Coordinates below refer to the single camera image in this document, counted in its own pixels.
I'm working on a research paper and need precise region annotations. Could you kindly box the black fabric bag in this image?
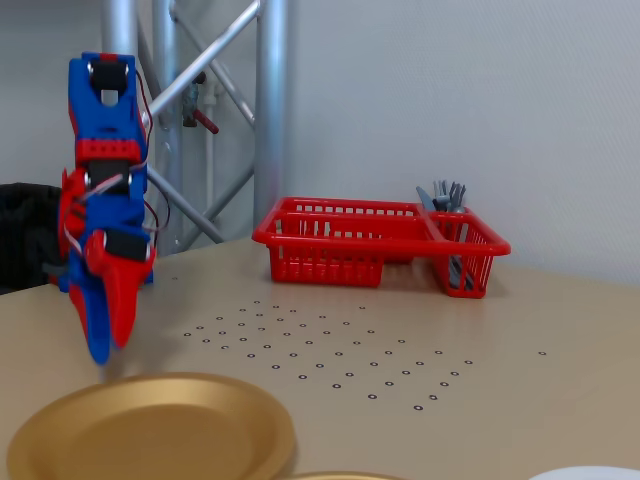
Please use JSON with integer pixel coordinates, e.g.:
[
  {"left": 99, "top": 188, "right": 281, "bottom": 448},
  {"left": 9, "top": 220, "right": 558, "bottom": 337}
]
[{"left": 0, "top": 182, "right": 64, "bottom": 296}]

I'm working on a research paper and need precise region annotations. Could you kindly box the red plastic dish rack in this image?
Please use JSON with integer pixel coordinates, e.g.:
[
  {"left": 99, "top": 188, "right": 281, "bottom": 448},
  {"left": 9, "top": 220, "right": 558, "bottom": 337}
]
[{"left": 251, "top": 196, "right": 512, "bottom": 300}]

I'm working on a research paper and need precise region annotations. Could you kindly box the dark grey plastic fork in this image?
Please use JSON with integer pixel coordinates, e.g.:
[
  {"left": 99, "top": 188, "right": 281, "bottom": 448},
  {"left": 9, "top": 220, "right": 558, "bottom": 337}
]
[{"left": 448, "top": 182, "right": 468, "bottom": 214}]

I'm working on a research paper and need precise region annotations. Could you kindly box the aluminium truss frame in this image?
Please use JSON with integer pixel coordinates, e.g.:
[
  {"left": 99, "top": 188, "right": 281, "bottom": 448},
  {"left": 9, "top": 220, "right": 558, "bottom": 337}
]
[{"left": 99, "top": 0, "right": 296, "bottom": 246}]

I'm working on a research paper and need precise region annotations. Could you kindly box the valve with red handle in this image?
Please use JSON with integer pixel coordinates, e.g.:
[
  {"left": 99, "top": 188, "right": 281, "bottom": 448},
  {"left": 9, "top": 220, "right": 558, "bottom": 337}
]
[{"left": 180, "top": 72, "right": 220, "bottom": 136}]

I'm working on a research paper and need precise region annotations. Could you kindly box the blue gripper, black motor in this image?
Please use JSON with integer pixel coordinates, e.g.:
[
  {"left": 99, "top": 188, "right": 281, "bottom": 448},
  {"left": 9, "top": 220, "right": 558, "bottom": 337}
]
[{"left": 66, "top": 196, "right": 158, "bottom": 366}]

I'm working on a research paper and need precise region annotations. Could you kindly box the gold plastic plate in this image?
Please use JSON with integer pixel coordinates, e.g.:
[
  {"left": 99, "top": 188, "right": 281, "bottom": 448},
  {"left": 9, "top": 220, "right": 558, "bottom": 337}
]
[{"left": 7, "top": 371, "right": 297, "bottom": 480}]

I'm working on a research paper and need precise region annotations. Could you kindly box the blue grey plastic knife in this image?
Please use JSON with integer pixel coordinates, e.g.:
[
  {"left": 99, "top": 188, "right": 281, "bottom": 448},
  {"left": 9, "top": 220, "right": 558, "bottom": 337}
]
[{"left": 415, "top": 185, "right": 437, "bottom": 214}]

